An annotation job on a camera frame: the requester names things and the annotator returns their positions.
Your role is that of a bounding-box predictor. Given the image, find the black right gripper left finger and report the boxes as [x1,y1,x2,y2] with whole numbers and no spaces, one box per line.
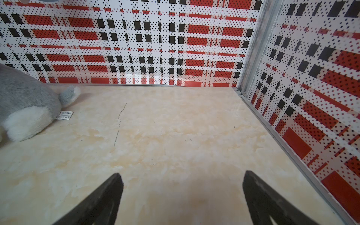
[54,173,124,225]

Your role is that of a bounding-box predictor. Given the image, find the grey white husky plush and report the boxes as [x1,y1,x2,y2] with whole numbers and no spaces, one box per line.
[1,64,81,142]

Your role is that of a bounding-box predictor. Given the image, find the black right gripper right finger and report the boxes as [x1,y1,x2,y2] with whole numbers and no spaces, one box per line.
[242,170,317,225]

